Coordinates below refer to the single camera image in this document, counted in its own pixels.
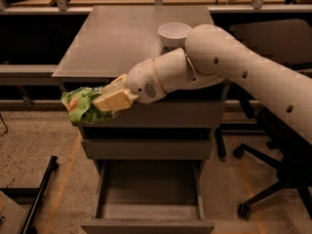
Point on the grey middle drawer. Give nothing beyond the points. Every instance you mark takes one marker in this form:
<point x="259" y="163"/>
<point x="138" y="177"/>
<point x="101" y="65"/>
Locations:
<point x="156" y="149"/>

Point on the grey drawer cabinet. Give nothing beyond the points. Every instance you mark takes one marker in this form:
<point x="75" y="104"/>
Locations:
<point x="112" y="40"/>

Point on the grey box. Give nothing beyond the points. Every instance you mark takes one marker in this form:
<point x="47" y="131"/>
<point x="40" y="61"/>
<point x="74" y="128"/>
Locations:
<point x="12" y="215"/>

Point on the green rice chip bag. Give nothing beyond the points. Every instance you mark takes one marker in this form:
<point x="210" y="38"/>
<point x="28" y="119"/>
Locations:
<point x="80" y="108"/>

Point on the grey open bottom drawer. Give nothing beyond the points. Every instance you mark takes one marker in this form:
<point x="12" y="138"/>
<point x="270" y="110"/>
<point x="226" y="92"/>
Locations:
<point x="148" y="197"/>

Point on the grey top drawer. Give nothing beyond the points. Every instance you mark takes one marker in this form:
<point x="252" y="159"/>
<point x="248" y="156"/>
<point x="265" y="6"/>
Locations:
<point x="167" y="114"/>

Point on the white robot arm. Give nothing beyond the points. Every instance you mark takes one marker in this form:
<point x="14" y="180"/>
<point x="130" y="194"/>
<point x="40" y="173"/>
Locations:
<point x="210" y="56"/>

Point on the black metal stand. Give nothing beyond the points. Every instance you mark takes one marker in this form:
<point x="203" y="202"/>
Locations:
<point x="31" y="198"/>

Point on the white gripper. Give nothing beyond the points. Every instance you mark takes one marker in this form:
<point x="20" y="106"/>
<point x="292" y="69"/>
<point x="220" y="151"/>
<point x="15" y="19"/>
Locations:
<point x="141" y="80"/>

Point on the black office chair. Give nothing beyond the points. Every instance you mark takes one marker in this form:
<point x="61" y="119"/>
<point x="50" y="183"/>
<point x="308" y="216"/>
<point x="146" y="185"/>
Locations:
<point x="287" y="41"/>

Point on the white bowl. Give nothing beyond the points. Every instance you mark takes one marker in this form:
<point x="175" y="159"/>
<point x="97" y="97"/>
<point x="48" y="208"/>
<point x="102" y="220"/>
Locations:
<point x="173" y="34"/>

